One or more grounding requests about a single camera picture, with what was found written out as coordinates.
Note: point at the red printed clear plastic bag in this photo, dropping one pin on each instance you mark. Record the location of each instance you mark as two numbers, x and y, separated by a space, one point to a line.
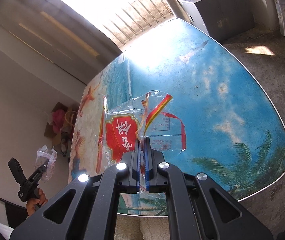
148 116

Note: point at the cardboard box with pink items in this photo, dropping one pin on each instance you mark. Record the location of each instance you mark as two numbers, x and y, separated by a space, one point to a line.
60 127

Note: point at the small clear plastic bag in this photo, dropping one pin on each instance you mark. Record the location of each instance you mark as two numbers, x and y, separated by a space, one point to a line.
47 156

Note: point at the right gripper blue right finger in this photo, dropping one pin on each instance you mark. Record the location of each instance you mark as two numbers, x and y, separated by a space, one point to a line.
146 161

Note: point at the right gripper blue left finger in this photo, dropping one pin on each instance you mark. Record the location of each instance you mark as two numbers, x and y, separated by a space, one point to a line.
137 164

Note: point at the grey cabinet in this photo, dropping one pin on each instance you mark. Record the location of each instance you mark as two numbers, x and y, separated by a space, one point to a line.
220 19

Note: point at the person's left hand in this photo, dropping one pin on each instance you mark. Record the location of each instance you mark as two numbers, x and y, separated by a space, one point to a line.
32 203

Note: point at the window railing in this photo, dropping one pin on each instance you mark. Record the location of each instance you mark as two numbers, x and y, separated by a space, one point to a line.
123 21

